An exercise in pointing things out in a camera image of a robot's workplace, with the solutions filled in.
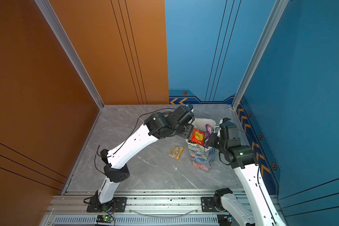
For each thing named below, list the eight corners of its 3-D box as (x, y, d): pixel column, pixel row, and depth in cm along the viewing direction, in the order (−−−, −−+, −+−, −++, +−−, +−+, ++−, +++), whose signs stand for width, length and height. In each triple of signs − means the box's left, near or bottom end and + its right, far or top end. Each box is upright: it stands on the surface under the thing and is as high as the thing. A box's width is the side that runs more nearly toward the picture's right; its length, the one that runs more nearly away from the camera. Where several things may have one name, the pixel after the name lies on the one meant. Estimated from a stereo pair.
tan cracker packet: (168, 155, 93) (168, 153, 91) (174, 145, 98) (174, 143, 96) (179, 160, 91) (179, 158, 89) (184, 149, 96) (184, 148, 94)
